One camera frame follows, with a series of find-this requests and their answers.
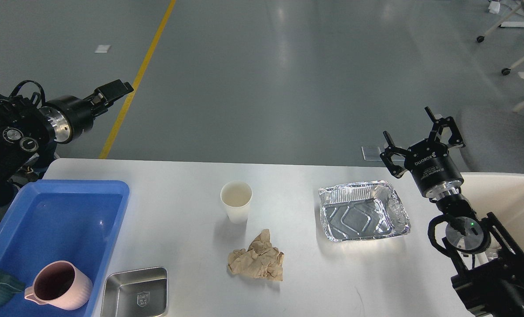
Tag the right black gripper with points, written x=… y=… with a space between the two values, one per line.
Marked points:
x=435 y=169

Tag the crumpled brown paper napkin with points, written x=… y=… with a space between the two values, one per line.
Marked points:
x=261 y=260

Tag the white paper cup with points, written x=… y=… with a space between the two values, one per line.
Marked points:
x=235 y=198

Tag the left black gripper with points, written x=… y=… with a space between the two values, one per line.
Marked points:
x=67 y=118

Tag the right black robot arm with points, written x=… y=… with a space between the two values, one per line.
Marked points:
x=488 y=261

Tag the pink ribbed mug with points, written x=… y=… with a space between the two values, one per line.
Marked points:
x=61 y=285

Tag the square stainless steel dish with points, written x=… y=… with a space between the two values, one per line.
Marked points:
x=136 y=293

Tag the foil tray in bin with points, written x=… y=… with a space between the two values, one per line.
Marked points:
x=493 y=253

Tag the aluminium foil tray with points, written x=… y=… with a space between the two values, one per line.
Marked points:
x=361 y=211

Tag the white floor plate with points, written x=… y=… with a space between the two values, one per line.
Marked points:
x=102 y=49

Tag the grey office chair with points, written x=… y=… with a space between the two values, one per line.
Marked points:
x=494 y=140

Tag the beige plastic bin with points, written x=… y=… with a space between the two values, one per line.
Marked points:
x=499 y=193

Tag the blue plastic tray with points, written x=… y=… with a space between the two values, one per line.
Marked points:
x=50 y=220

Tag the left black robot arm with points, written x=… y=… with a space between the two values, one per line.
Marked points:
x=29 y=125

